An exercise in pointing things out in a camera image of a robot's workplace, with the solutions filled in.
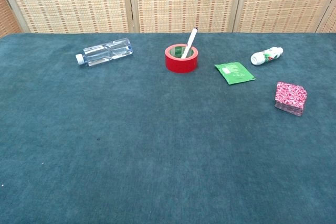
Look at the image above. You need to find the pink patterned small object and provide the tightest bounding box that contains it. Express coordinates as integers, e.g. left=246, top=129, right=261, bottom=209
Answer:
left=275, top=81, right=309, bottom=105

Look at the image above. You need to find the red adhesive tape roll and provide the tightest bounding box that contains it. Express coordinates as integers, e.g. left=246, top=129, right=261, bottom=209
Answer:
left=164, top=43, right=199, bottom=73

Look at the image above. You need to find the teal table mat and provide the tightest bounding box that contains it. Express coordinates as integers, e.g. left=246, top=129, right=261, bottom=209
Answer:
left=0, top=33, right=336, bottom=224

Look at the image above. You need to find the white marker pen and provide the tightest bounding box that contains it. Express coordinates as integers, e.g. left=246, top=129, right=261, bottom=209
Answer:
left=181, top=27, right=199, bottom=59

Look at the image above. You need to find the green foil sachet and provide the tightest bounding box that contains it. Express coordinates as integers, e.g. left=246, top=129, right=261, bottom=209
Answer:
left=214, top=61, right=257, bottom=86

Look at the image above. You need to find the clear plastic water bottle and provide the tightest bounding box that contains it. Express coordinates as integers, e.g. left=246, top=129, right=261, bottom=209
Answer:
left=75, top=37, right=134, bottom=67

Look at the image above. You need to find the woven bamboo screen panel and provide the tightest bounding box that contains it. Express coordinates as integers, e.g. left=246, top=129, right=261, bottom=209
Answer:
left=0, top=0, right=135, bottom=34
left=316, top=0, right=336, bottom=34
left=0, top=0, right=23, bottom=39
left=233, top=0, right=336, bottom=34
left=129, top=0, right=245, bottom=34

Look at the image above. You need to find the small white bottle green label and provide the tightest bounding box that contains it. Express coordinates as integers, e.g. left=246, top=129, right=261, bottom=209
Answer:
left=250, top=46, right=284, bottom=66

